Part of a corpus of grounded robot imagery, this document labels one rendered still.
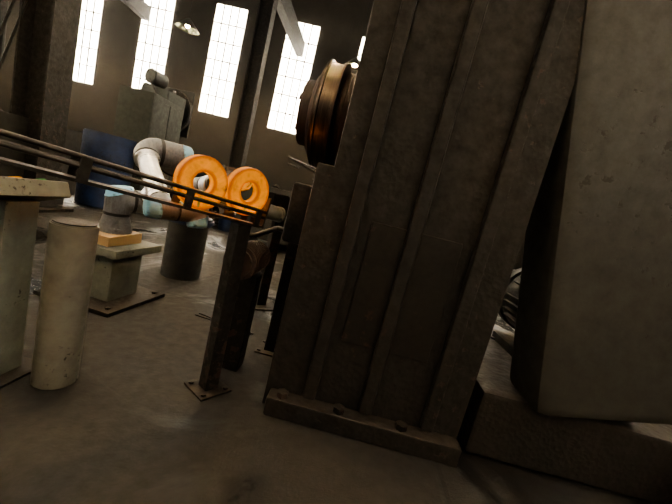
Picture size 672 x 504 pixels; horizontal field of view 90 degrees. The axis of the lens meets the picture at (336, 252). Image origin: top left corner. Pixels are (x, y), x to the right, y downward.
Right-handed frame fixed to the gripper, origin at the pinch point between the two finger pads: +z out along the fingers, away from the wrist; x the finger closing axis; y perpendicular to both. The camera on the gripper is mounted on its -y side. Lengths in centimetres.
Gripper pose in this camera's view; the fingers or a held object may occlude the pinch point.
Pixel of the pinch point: (248, 185)
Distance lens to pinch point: 115.9
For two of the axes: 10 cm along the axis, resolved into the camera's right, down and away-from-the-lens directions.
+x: 6.1, 0.2, 7.9
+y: 0.4, -10.0, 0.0
